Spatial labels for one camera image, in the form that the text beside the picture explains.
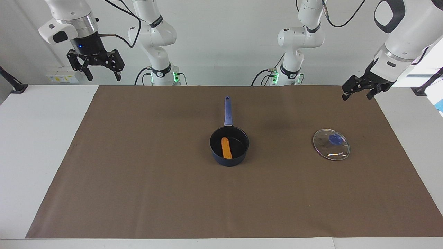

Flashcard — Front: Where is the black clamp stand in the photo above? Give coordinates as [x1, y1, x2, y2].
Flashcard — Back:
[411, 67, 443, 96]
[0, 66, 29, 94]

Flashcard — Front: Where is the glass lid with blue knob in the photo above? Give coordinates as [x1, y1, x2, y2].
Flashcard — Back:
[313, 129, 351, 161]

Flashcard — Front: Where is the dark blue pot with handle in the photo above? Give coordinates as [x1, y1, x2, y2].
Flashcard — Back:
[210, 96, 250, 167]

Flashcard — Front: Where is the white wall socket box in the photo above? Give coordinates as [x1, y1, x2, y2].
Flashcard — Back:
[46, 66, 83, 84]

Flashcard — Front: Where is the brown table mat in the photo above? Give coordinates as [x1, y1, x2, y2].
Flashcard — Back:
[25, 85, 443, 239]

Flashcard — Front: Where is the black arm base cable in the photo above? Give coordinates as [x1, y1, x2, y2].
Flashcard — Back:
[251, 54, 286, 86]
[134, 67, 153, 86]

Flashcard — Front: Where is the black right arm gripper cable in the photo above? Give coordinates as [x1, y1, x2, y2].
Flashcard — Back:
[98, 0, 142, 48]

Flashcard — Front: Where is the yellow corn cob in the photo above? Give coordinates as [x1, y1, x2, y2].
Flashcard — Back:
[221, 137, 233, 159]

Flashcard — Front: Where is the black left arm gripper cable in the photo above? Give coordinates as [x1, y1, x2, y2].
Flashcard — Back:
[322, 0, 367, 28]

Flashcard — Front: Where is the black arm gripper cable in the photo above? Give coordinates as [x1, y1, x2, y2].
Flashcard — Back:
[98, 0, 142, 48]
[322, 0, 367, 28]

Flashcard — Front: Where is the black right arm base cable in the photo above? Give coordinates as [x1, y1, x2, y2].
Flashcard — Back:
[134, 67, 153, 86]

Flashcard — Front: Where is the black left arm base cable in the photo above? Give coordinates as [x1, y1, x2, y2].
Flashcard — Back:
[251, 54, 286, 86]

